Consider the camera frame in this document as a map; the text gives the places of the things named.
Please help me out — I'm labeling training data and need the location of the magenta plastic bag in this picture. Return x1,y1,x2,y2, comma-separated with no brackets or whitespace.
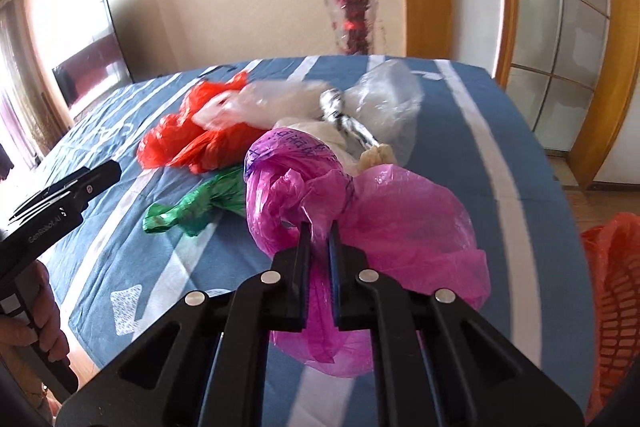
244,128,490,378

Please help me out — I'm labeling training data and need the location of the orange red plastic bag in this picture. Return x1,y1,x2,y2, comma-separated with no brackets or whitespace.
137,72,265,174

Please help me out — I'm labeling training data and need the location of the dark green plastic bag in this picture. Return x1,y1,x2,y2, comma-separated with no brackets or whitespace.
142,165,246,237

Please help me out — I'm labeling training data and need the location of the clear plastic bag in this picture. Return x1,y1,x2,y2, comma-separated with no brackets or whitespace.
345,60,424,166

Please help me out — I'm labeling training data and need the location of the person's left hand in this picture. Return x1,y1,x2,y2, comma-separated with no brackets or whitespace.
0,260,70,362

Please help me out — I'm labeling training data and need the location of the red plastic waste basket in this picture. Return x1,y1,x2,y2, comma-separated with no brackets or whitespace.
582,212,639,421

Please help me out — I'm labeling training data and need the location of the blue white striped tablecloth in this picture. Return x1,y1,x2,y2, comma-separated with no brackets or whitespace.
39,58,594,404

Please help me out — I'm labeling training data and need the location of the pink white plastic bag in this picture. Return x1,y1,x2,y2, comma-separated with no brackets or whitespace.
191,80,331,130

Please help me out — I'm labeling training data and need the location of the black white patterned wrapper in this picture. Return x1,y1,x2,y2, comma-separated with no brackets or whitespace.
319,88,380,150

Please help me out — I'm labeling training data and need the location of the clear glass vase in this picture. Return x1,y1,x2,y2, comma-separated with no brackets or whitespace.
323,0,378,55

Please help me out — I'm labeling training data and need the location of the frosted glass sliding door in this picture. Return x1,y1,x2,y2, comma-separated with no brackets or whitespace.
506,0,610,153

